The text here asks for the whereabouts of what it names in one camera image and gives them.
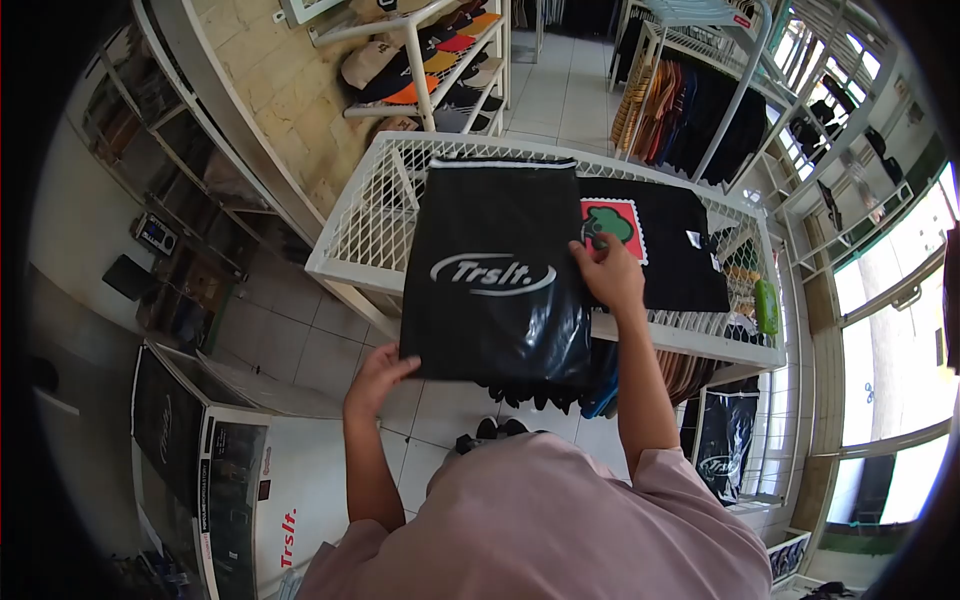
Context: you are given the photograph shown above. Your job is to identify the black t-shirt with green print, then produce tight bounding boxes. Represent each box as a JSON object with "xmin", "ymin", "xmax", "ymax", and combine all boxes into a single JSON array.
[{"xmin": 576, "ymin": 176, "xmax": 733, "ymax": 315}]

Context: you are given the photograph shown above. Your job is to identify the person's legs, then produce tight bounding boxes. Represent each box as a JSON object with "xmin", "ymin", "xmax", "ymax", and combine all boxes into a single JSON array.
[{"xmin": 454, "ymin": 415, "xmax": 549, "ymax": 456}]

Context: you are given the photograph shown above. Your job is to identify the white mesh display table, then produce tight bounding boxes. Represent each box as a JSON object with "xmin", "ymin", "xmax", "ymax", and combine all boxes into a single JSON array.
[{"xmin": 304, "ymin": 130, "xmax": 788, "ymax": 374}]

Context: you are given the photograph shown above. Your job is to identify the white cap rack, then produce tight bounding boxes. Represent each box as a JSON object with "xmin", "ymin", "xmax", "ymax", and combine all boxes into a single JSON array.
[{"xmin": 309, "ymin": 0, "xmax": 513, "ymax": 138}]

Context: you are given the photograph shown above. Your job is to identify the hanging black bag with logo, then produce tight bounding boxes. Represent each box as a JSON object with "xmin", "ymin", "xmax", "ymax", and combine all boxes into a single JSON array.
[{"xmin": 693, "ymin": 384, "xmax": 762, "ymax": 507}]

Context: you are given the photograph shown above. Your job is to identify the green flat object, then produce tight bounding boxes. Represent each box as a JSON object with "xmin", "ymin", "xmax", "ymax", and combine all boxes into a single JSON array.
[{"xmin": 753, "ymin": 278, "xmax": 782, "ymax": 337}]

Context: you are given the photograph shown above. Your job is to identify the person's body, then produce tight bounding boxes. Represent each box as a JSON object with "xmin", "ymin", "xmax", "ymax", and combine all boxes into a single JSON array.
[{"xmin": 294, "ymin": 431, "xmax": 774, "ymax": 600}]

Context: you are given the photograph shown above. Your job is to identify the black plastic bag with logo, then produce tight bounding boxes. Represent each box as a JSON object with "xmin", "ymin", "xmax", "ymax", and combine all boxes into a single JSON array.
[{"xmin": 398, "ymin": 155, "xmax": 594, "ymax": 389}]

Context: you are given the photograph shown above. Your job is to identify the white clothes rack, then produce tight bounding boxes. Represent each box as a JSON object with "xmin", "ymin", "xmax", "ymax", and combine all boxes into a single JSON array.
[{"xmin": 608, "ymin": 0, "xmax": 775, "ymax": 189}]

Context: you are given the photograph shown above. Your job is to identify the person's right hand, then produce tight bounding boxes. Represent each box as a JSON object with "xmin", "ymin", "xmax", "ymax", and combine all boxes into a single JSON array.
[{"xmin": 567, "ymin": 231, "xmax": 648, "ymax": 316}]

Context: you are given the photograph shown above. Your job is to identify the window rack with clothes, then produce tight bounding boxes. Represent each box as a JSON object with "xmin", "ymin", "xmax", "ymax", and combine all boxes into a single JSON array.
[{"xmin": 766, "ymin": 0, "xmax": 948, "ymax": 280}]

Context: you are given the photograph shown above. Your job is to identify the person's left hand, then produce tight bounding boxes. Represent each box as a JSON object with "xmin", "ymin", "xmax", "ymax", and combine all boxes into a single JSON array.
[{"xmin": 343, "ymin": 342, "xmax": 423, "ymax": 423}]

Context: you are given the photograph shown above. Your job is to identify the small grey radio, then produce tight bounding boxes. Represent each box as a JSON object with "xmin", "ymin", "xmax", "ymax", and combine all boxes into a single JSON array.
[{"xmin": 134, "ymin": 211, "xmax": 180, "ymax": 258}]

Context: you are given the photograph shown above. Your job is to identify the wall shelf unit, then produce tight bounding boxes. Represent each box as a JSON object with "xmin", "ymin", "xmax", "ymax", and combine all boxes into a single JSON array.
[{"xmin": 78, "ymin": 0, "xmax": 318, "ymax": 355}]

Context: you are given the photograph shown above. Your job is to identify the black flat panel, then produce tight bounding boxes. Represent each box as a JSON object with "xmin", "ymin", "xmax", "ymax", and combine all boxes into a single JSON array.
[{"xmin": 102, "ymin": 254, "xmax": 159, "ymax": 303}]

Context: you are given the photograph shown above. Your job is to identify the clothes hanging under table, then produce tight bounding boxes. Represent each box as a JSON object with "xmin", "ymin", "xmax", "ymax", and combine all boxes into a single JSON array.
[{"xmin": 478, "ymin": 337, "xmax": 723, "ymax": 423}]

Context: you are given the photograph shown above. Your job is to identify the white counter with black poster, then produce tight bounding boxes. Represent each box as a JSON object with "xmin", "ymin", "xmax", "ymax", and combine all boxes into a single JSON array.
[{"xmin": 130, "ymin": 340, "xmax": 411, "ymax": 600}]

